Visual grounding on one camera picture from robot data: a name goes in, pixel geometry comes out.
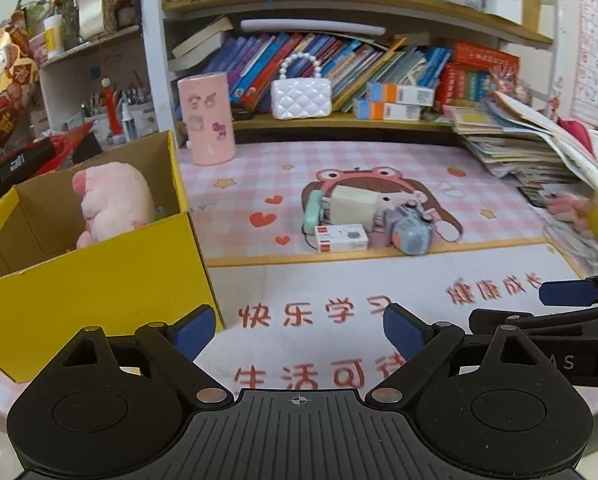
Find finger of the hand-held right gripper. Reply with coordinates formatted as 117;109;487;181
468;302;598;335
539;270;598;307

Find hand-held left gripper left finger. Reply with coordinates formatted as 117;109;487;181
61;304;230;408

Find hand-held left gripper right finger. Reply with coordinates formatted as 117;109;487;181
368;303;542;406

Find yellow cardboard box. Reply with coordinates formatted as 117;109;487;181
0;130;226;385

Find pink plush pig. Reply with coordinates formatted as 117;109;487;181
71;161;157;250

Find pink fluffy item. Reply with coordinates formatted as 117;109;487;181
546;195;595;228

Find pink checked table mat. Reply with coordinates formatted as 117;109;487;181
0;141;598;411

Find small white red box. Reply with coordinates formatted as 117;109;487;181
315;223;370;255

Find cream power adapter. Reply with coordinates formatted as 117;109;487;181
321;185;385;228

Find stack of papers and booklets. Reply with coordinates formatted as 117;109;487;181
449;90;598;196

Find teal plastic clip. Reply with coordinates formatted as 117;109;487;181
303;191;325;233

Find red cloth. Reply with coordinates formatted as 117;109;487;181
556;117;592;153

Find pink cylinder pen holder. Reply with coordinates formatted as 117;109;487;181
177;72;237;166

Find red plastic bag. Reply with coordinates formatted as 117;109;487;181
49;122;102;166

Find orange white carton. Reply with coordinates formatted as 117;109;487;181
353;100;422;122
366;81;435;106

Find brush and pen holders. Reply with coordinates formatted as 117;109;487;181
81;72;155;143

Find red thick books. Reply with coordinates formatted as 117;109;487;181
439;42;520;108

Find black long case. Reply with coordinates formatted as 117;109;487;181
0;137;54;196

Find white quilted handbag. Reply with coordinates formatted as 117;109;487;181
270;52;332;121

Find row of blue leaning books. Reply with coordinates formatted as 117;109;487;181
171;32;452;113

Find white shelf unit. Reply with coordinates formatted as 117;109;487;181
34;25;175;146

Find thick white-paged book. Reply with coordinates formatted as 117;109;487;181
171;16;235;58

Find red snack bag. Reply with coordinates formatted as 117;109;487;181
0;12;42;146

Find white rolled paper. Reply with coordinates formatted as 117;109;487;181
240;18;387;37

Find white jar yellow label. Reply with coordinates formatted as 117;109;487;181
44;15;66;59

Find white ribbon roll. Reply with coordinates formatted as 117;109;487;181
75;0;117;38

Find white cable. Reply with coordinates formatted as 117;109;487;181
544;220;598;271

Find blue toy camera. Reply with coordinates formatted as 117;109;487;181
393;205;436;257

